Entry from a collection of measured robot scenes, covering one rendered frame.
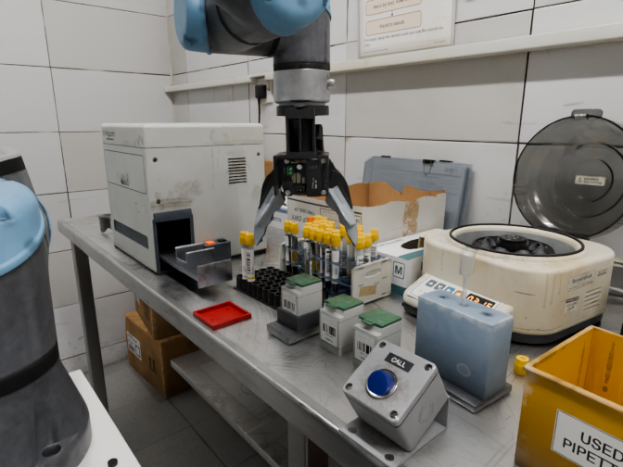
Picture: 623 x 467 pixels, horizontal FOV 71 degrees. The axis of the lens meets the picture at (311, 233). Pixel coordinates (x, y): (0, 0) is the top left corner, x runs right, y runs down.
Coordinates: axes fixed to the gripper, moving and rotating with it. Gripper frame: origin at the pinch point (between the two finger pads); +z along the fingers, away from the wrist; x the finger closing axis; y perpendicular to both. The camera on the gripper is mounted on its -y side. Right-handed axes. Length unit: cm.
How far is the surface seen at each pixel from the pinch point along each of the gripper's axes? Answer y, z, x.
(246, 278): -11.5, 9.7, -11.9
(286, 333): 6.9, 11.0, -2.6
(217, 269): -10.2, 7.5, -16.8
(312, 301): 4.1, 7.4, 1.1
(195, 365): -85, 72, -50
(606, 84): -23, -24, 53
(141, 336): -114, 76, -84
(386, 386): 27.3, 5.9, 9.2
